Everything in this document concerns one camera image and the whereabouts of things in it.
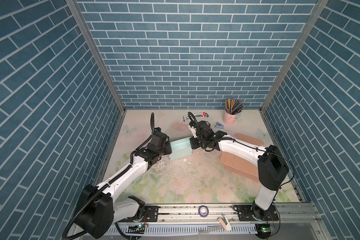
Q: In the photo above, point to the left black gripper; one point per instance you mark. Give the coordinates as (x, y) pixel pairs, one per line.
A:
(167, 144)

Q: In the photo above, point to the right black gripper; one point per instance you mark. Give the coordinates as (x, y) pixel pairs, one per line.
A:
(193, 144)

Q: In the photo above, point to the light blue paper box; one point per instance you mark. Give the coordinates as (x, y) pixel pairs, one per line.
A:
(181, 149)

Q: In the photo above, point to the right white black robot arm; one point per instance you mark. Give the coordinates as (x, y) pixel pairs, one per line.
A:
(271, 166)

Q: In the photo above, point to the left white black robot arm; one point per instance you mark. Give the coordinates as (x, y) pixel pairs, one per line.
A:
(98, 208)

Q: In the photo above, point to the white pencil box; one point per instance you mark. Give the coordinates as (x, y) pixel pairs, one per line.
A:
(198, 116)

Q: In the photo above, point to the pink flat paper box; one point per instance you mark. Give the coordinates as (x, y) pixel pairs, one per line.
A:
(242, 166)

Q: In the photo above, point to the blue small stapler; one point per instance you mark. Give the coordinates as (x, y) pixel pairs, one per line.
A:
(219, 125)

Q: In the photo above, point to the pink pen cup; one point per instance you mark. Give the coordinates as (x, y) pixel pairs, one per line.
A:
(229, 119)

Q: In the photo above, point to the colored pencils bundle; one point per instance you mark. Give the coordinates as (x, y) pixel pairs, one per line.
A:
(233, 106)

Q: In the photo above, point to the purple tape roll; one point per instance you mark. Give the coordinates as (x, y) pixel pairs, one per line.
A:
(203, 211)

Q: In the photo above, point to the white pink small tool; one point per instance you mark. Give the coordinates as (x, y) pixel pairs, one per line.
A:
(223, 220)

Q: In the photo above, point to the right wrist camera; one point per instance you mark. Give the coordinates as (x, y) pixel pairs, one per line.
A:
(193, 131)

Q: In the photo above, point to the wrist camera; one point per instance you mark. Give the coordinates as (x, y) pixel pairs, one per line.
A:
(157, 131)
(193, 131)

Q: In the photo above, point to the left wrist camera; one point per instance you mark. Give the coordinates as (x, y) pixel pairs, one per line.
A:
(157, 131)

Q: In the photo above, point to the metal base rail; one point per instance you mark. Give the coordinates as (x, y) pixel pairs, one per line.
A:
(294, 221)

